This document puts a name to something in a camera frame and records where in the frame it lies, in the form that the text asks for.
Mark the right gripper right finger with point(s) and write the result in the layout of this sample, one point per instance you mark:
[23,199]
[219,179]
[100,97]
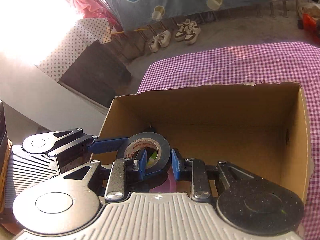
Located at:
[197,173]

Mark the white sneaker pair left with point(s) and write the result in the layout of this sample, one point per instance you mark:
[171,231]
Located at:
[161,40]

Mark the black tape roll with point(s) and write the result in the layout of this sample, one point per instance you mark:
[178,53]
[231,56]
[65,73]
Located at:
[151,142]

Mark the white brown sneaker pair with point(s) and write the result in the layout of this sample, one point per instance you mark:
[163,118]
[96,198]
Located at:
[188,31]

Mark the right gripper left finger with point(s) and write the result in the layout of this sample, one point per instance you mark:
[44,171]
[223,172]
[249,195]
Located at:
[121,174]

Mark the purple checkered tablecloth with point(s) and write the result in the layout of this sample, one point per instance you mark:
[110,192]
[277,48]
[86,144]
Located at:
[260,63]

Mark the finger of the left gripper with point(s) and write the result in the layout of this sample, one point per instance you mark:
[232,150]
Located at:
[99,146]

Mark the green lip balm tube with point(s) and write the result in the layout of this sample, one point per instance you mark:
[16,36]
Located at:
[152,159]

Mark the open cardboard box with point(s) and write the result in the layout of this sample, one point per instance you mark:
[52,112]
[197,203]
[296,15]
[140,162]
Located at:
[262,128]

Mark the dark cabinet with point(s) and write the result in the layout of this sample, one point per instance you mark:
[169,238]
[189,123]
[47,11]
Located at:
[97,74]

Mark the pink hanging clothes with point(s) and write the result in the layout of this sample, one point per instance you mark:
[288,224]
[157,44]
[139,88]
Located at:
[95,9]

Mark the polka dot cloth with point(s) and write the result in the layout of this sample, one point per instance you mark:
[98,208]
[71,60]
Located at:
[85,32]

